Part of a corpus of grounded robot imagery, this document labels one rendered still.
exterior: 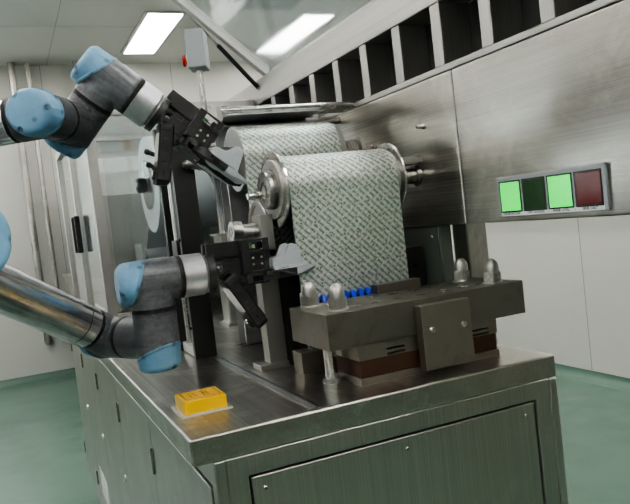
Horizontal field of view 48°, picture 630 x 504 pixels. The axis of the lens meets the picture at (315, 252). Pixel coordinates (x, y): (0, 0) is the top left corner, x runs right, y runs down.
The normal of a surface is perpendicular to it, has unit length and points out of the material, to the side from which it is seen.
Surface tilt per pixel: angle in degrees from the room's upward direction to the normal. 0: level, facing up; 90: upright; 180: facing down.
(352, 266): 90
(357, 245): 90
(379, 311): 90
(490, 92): 90
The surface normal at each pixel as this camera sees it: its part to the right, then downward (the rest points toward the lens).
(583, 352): -0.91, 0.13
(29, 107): -0.10, 0.07
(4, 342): 0.40, 0.00
